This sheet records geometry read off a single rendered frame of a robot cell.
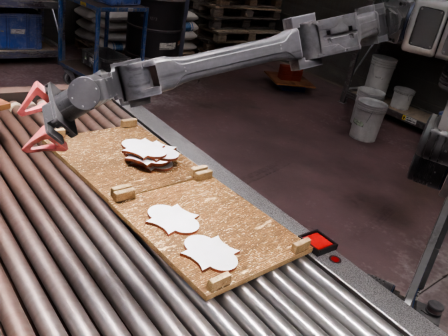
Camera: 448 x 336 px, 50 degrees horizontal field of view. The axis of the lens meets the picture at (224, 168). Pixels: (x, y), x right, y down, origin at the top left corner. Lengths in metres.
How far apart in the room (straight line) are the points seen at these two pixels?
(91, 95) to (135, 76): 0.10
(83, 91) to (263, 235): 0.60
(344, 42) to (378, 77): 4.75
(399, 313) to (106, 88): 0.79
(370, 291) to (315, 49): 0.57
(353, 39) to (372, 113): 3.69
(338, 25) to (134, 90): 0.44
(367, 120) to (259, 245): 3.67
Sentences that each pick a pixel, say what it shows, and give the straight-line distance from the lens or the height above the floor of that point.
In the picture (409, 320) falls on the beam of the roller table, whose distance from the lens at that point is 1.18.
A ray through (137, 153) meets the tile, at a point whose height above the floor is 0.99.
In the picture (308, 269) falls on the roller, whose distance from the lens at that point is 1.21.
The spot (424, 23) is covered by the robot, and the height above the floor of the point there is 1.46.
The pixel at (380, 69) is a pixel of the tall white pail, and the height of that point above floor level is 0.50.
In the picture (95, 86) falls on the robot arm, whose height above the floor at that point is 1.34.
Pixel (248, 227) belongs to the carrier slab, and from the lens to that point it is 1.26.
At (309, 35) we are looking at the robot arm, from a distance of 1.05.
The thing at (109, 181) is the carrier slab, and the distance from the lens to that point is 1.38.
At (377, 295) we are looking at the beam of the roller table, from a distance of 1.21.
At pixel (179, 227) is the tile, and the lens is 1.19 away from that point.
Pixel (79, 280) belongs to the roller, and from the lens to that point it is 1.07.
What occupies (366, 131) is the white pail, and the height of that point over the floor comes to 0.12.
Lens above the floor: 1.61
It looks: 26 degrees down
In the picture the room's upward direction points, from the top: 10 degrees clockwise
